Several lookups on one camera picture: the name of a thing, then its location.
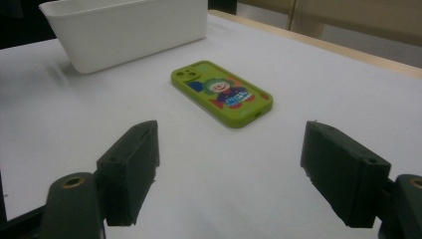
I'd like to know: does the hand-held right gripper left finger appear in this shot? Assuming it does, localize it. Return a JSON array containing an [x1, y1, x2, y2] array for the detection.
[[96, 119, 160, 227]]

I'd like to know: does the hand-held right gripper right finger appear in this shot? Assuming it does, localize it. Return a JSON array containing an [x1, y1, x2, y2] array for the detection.
[[300, 119, 392, 229]]

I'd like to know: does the green cartoon phone case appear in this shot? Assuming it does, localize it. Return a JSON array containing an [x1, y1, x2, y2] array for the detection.
[[170, 60, 274, 129]]

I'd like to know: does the white plastic bin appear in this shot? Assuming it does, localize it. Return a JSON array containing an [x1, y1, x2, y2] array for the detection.
[[38, 0, 209, 75]]

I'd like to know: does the white table sheet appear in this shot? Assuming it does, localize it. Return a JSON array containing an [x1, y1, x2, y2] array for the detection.
[[0, 13, 422, 239]]

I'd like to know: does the beige wooden shelf unit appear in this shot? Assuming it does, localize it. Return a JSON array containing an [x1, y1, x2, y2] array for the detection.
[[237, 0, 422, 48]]

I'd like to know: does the black curtain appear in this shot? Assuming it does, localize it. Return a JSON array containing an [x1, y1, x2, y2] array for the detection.
[[0, 0, 61, 51]]

